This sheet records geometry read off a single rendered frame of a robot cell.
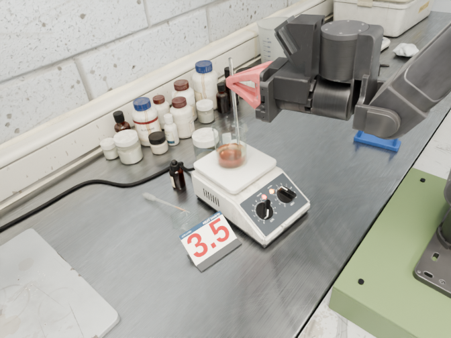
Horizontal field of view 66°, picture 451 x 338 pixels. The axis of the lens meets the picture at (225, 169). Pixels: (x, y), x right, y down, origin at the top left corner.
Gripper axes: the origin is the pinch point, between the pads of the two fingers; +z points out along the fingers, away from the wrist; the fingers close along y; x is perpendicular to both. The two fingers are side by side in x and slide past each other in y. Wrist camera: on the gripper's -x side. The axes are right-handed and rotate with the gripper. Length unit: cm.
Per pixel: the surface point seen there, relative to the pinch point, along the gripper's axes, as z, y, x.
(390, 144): -23.0, -28.4, 24.5
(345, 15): 11, -105, 19
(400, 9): -10, -100, 14
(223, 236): -3.1, 12.6, 23.6
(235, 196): -3.3, 7.7, 18.0
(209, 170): 3.5, 5.3, 16.0
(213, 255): -3.1, 16.4, 24.6
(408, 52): -17, -81, 23
